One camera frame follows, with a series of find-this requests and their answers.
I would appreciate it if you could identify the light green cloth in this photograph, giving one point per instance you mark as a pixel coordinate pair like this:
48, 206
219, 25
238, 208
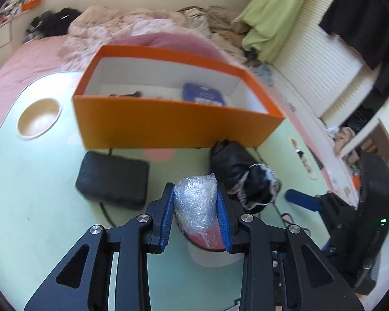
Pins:
275, 13

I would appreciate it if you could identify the light green desktop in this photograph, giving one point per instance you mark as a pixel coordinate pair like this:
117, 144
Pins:
35, 201

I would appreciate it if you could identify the pink plush blanket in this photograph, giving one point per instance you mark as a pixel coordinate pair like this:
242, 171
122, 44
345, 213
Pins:
175, 43

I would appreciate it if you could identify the beige clothes pile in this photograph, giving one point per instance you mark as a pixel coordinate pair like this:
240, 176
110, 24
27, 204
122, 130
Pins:
220, 22

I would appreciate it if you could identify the grey blue cloth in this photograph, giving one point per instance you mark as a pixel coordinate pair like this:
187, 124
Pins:
264, 74

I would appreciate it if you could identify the blue metal tin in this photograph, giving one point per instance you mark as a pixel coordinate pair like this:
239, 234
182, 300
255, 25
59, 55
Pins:
202, 94

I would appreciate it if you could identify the black textured case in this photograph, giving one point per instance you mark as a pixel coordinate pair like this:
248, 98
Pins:
112, 179

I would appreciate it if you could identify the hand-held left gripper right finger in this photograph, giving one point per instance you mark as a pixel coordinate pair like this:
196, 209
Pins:
222, 222

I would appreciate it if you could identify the pink bed sheet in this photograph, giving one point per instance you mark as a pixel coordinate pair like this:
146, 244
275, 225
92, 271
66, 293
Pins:
19, 68

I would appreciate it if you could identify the black cloth with white lace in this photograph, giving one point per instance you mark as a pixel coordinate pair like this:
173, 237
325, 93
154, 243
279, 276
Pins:
233, 165

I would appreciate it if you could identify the pale pink crumpled quilt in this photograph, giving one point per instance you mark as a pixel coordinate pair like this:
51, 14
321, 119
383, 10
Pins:
94, 32

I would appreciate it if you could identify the white louvered door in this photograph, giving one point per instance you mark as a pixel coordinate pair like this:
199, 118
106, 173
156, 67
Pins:
324, 58

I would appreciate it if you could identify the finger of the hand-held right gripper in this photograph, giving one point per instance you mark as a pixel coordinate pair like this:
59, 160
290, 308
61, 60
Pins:
303, 199

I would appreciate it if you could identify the clear bubble wrap bundle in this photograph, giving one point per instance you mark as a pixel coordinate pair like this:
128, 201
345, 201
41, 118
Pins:
194, 201

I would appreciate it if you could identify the white round container red top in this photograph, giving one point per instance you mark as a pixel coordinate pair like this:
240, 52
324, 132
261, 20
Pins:
210, 257

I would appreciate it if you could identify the orange cardboard box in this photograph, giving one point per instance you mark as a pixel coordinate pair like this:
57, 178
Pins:
168, 123

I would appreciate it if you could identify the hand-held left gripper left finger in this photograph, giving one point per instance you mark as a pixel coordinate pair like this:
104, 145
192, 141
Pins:
168, 215

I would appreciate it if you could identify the small orange shelf box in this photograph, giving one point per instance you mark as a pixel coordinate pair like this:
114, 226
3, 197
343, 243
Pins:
30, 5

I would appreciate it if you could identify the black clothes pile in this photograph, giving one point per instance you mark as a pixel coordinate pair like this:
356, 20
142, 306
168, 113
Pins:
52, 22

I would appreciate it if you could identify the black hanging garment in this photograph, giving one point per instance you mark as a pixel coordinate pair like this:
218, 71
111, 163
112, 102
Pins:
369, 16

